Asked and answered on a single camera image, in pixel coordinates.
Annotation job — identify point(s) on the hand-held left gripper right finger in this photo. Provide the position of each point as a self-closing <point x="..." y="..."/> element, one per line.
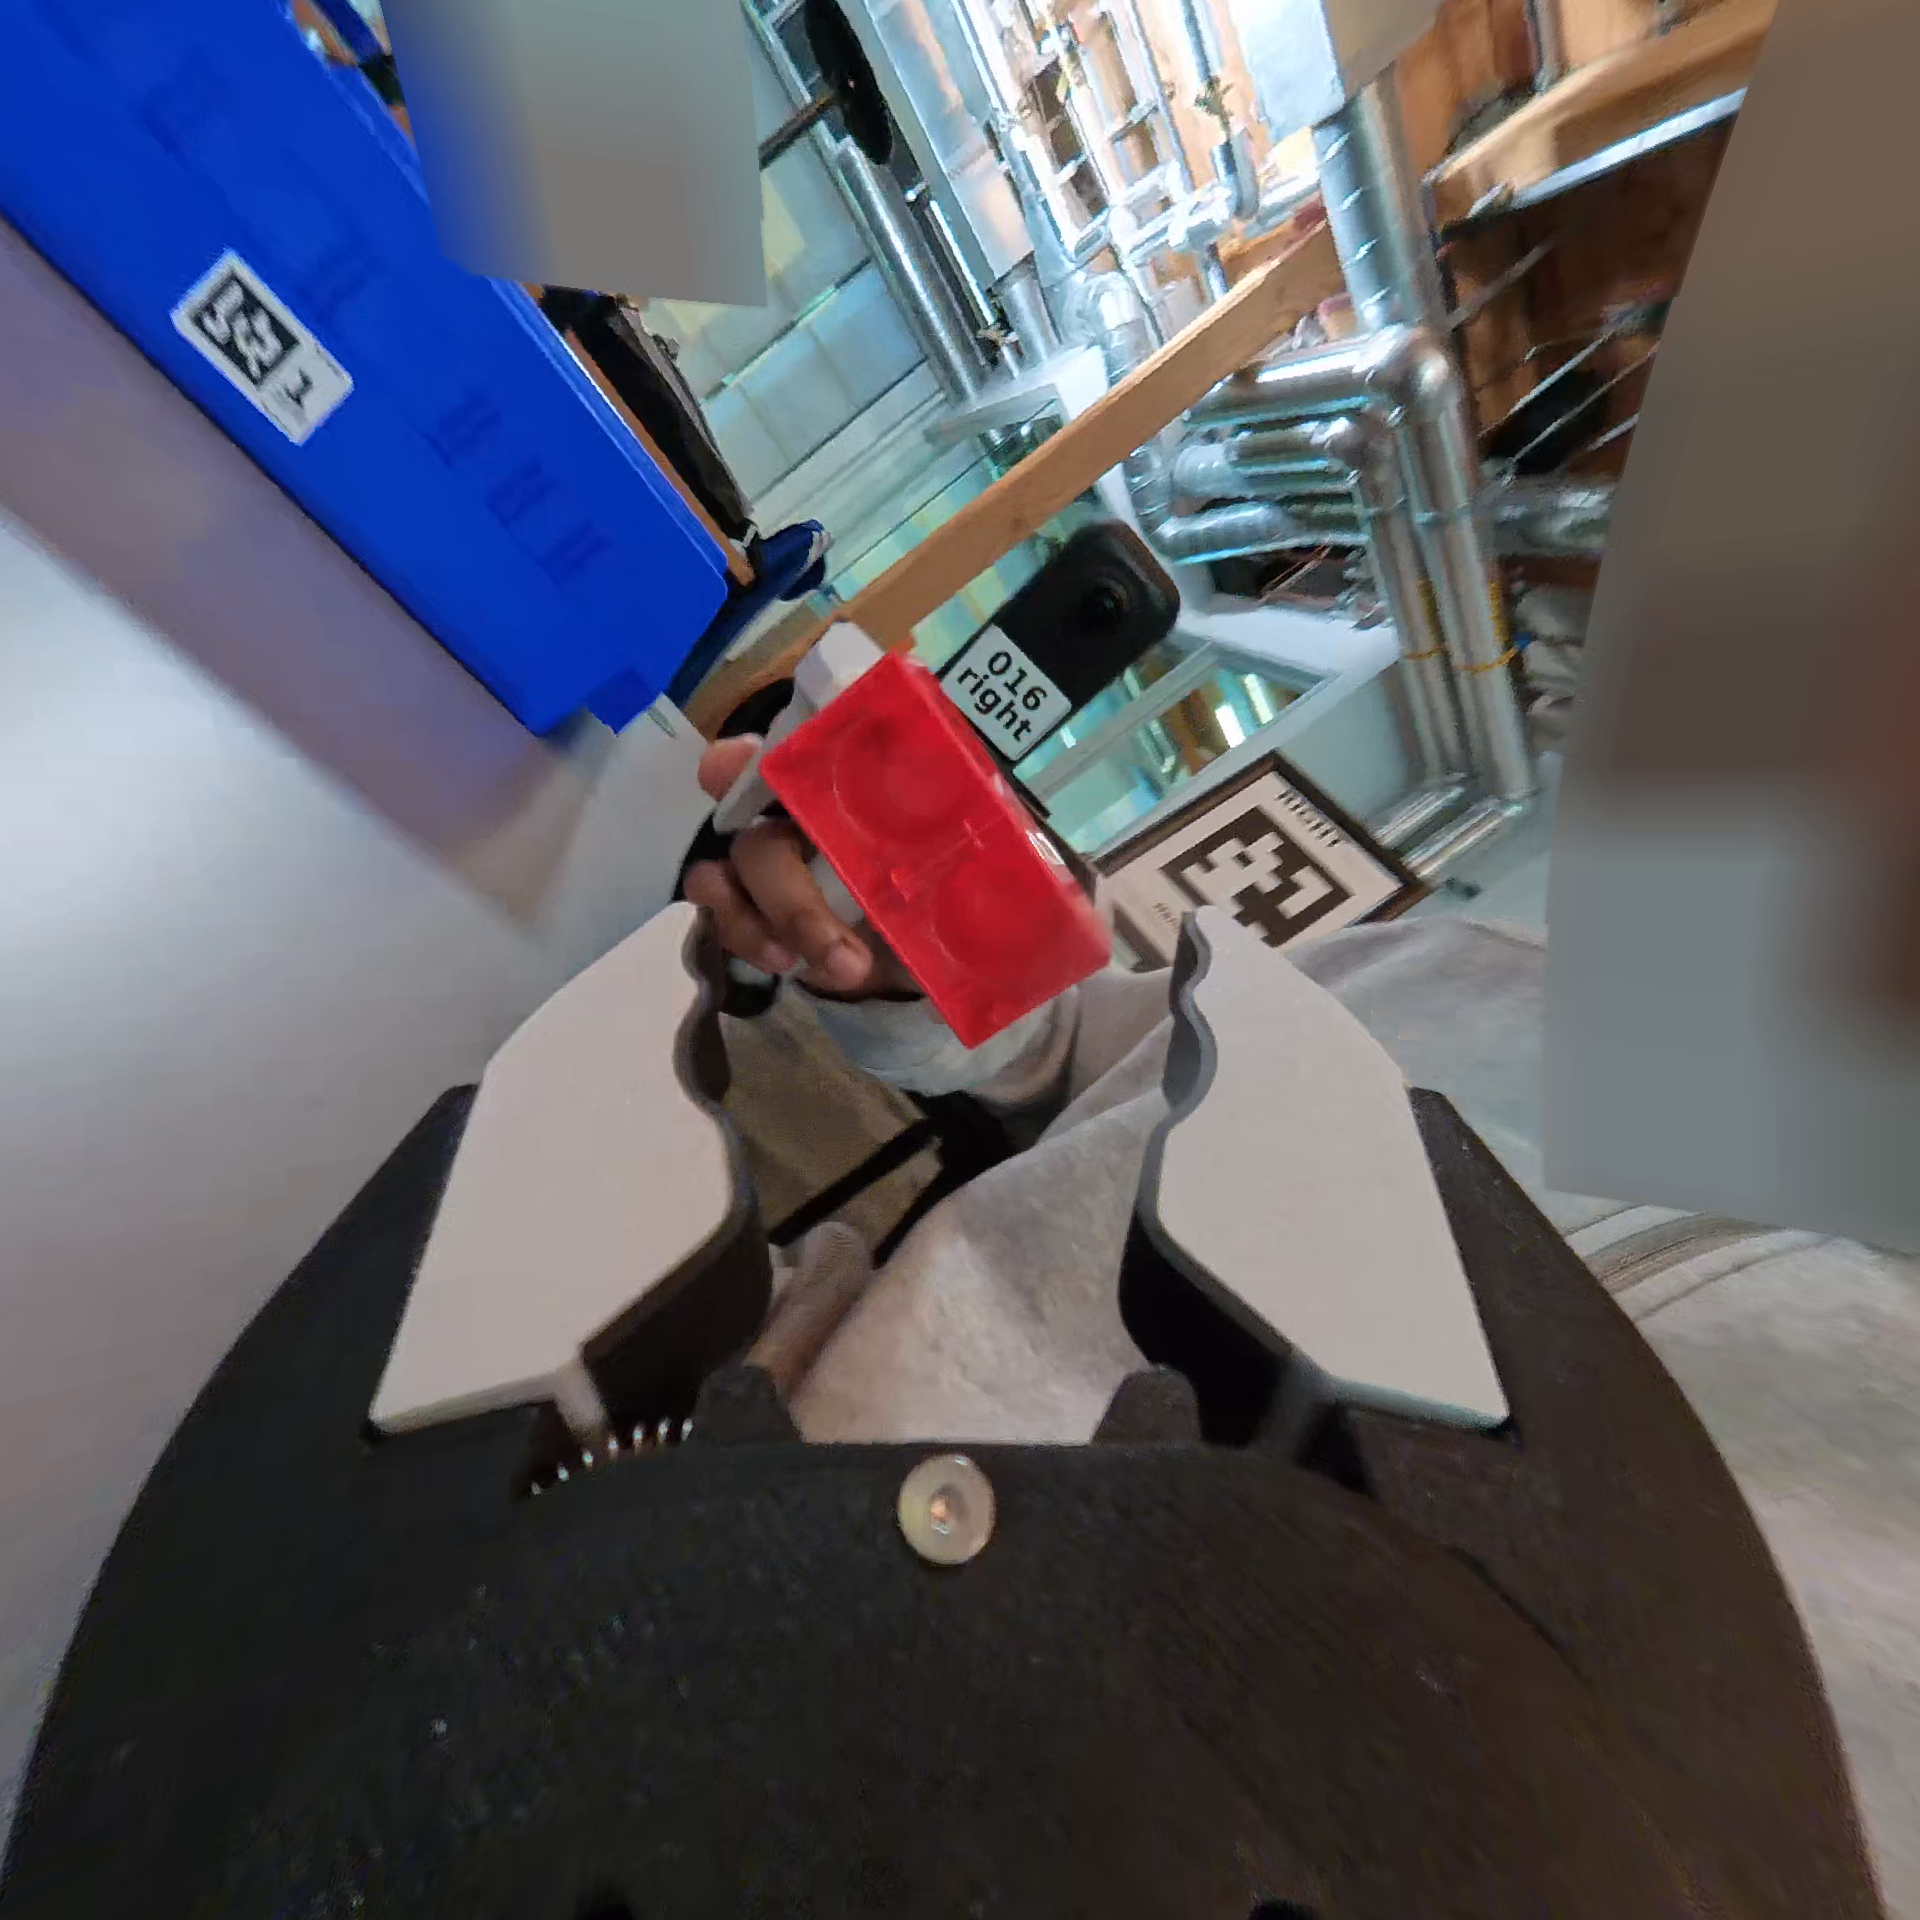
<point x="1320" y="1200"/>

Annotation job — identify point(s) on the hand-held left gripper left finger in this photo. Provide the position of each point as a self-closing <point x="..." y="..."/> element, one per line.
<point x="570" y="1184"/>

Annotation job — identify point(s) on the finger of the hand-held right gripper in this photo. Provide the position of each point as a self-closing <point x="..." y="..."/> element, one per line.
<point x="829" y="661"/>

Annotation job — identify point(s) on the red plastic block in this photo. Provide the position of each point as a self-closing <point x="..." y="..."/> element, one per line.
<point x="900" y="810"/>

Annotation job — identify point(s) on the blue labelled plastic bin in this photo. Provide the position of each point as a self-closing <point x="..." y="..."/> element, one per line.
<point x="150" y="151"/>

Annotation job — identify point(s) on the person's right hand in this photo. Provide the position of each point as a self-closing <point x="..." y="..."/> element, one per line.
<point x="781" y="900"/>

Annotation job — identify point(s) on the blue cloth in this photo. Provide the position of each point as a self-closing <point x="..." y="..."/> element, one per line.
<point x="788" y="555"/>

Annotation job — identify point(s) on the wooden beam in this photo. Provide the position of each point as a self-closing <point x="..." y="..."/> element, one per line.
<point x="1080" y="435"/>

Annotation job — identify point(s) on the framed marker board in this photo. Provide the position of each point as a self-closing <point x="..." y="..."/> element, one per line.
<point x="1244" y="870"/>

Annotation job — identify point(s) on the person's grey hoodie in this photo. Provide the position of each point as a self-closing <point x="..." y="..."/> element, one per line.
<point x="991" y="1291"/>

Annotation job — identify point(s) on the black office chair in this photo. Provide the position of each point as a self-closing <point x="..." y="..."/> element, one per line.
<point x="975" y="1124"/>

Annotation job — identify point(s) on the black round fan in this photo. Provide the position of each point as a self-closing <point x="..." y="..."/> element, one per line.
<point x="848" y="75"/>

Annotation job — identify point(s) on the silver duct pipes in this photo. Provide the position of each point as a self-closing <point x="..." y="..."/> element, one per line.
<point x="1424" y="524"/>

